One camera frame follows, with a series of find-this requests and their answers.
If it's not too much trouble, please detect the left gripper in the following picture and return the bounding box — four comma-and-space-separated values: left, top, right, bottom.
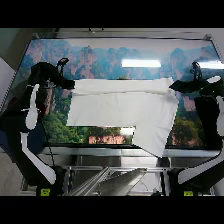
53, 77, 76, 91

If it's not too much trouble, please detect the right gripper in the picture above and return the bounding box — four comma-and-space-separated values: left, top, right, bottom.
169, 79, 201, 94

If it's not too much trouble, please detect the white T-shirt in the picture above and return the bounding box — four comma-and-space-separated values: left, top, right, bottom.
66, 77, 180, 159

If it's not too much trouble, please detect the silver frame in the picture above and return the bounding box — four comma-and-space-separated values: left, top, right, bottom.
19, 29, 224, 197

